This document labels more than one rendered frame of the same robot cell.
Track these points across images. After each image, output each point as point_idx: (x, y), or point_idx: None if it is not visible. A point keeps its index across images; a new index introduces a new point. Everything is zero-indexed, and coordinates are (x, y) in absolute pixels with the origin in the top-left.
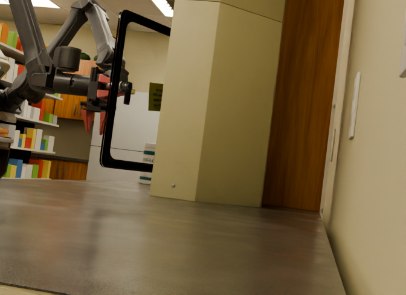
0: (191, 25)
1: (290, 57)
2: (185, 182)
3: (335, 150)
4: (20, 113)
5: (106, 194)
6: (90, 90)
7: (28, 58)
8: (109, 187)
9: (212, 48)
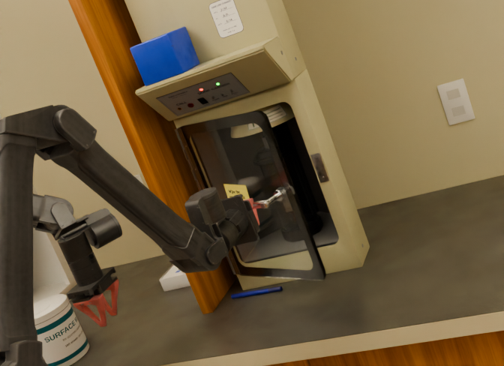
0: (309, 99)
1: None
2: (363, 236)
3: None
4: None
5: (439, 259)
6: (253, 223)
7: (184, 238)
8: (293, 308)
9: (322, 112)
